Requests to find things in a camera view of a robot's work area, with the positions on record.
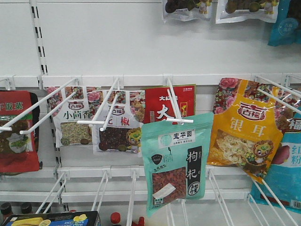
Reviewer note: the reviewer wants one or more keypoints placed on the yellow white-fungus snack pouch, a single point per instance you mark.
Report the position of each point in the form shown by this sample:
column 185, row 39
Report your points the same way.
column 244, row 131

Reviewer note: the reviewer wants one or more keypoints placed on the clear dried fruit bag left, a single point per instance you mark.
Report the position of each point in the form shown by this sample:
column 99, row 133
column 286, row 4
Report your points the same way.
column 186, row 10

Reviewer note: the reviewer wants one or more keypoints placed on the blue bag upper right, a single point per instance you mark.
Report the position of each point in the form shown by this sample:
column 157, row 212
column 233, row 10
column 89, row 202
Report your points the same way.
column 287, row 28

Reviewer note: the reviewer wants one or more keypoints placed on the white slotted shelf upright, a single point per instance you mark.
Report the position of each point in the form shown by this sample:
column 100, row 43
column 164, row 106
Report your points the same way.
column 38, row 36

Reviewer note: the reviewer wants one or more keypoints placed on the clear dried fruit bag right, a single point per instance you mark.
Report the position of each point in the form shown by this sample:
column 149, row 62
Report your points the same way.
column 232, row 11

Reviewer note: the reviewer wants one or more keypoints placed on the red date snack bag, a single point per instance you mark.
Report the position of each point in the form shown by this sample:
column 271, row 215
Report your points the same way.
column 159, row 107

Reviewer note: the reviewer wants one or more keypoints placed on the white peppercorn spice bag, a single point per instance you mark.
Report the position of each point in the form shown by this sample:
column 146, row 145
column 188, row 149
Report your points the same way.
column 123, row 133

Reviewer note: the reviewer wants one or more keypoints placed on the black Franzzi cookie box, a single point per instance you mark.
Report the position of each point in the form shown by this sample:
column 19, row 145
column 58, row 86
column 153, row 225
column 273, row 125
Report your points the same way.
column 78, row 218

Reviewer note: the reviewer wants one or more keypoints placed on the red pickled vegetable bag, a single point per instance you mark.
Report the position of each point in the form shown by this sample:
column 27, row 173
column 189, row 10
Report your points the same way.
column 18, row 152

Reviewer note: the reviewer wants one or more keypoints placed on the white display hook far left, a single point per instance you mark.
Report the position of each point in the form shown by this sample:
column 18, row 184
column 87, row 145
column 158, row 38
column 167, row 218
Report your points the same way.
column 43, row 102

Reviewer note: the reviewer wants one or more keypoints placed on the teal goji berry pouch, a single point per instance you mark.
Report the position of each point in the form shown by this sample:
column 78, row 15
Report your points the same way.
column 174, row 158

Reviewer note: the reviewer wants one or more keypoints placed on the white fennel spice bag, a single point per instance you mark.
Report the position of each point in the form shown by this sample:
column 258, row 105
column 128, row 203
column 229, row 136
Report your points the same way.
column 82, row 106

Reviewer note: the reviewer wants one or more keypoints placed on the white display hook left-centre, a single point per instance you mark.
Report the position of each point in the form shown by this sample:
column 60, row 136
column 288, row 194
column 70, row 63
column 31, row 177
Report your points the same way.
column 117, row 83

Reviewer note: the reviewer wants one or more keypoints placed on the clear dried fruit bag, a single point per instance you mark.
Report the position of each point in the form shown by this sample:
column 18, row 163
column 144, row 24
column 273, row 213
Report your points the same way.
column 186, row 10
column 232, row 11

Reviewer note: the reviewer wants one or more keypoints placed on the white display hook centre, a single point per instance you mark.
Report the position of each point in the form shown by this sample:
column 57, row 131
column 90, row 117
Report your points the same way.
column 172, row 97

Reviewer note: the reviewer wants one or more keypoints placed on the red capped sauce bottle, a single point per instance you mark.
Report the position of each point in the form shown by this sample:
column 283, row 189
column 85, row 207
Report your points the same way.
column 115, row 219

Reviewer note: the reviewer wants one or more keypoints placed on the blue sweet potato noodle bag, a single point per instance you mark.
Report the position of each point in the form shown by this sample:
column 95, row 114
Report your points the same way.
column 284, row 175

